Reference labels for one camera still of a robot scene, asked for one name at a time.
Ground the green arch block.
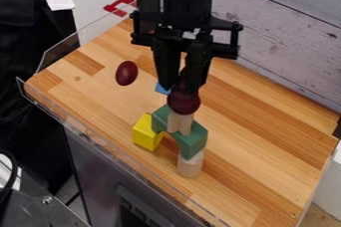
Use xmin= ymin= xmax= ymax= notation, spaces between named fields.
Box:
xmin=150 ymin=104 xmax=209 ymax=160

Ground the yellow block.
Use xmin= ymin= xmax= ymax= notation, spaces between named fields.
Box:
xmin=130 ymin=113 xmax=167 ymax=152

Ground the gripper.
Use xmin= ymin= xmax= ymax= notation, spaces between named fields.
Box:
xmin=128 ymin=9 xmax=245 ymax=96

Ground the blue block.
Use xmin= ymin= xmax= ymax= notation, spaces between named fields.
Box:
xmin=153 ymin=83 xmax=173 ymax=97

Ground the dark red egg block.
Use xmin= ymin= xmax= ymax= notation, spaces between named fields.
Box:
xmin=114 ymin=60 xmax=141 ymax=87

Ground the light wooden cylinder block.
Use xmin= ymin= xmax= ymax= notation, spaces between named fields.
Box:
xmin=175 ymin=148 xmax=207 ymax=179

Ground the light wooden plus block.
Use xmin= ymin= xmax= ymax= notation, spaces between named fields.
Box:
xmin=166 ymin=111 xmax=196 ymax=136

